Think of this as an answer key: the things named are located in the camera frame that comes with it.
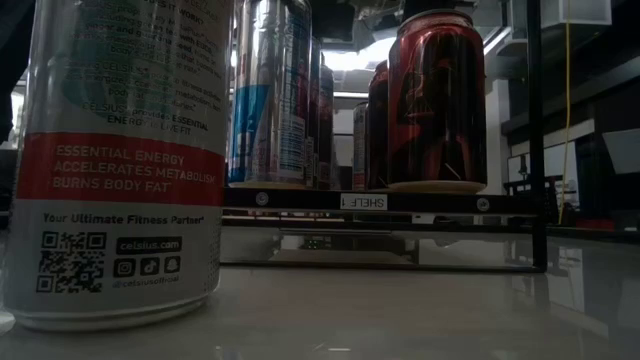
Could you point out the black monitor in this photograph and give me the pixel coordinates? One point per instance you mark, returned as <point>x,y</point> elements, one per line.
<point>346,179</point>

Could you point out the white ceiling box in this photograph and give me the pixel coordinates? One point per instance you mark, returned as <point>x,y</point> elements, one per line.
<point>575,12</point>

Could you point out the red Coca-Cola can black print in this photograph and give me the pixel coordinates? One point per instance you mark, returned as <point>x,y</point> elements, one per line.
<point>440,125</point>

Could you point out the white Celsius can black lid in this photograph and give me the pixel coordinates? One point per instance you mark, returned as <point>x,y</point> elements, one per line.
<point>360,150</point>
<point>115,200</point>

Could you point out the wooden tray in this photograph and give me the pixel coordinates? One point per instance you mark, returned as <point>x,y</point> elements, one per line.
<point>300,201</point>

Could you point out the red Coca-Cola can white script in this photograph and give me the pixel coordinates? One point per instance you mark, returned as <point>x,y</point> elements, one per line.
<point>378,140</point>

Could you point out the black aluminium table frame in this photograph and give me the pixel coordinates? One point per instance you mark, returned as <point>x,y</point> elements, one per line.
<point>590,234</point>

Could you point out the red low object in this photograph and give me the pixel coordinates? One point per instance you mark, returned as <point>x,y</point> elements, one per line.
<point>595,224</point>

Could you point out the blue silver Red Bull can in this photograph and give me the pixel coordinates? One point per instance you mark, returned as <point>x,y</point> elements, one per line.
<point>272,125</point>
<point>315,125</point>

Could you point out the bright ceiling light panel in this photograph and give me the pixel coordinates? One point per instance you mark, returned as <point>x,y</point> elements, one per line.
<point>360,57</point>

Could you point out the ceiling strip light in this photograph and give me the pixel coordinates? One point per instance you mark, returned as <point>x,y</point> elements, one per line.
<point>351,94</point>

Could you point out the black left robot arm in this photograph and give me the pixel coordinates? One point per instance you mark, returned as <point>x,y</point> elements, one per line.
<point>12,60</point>

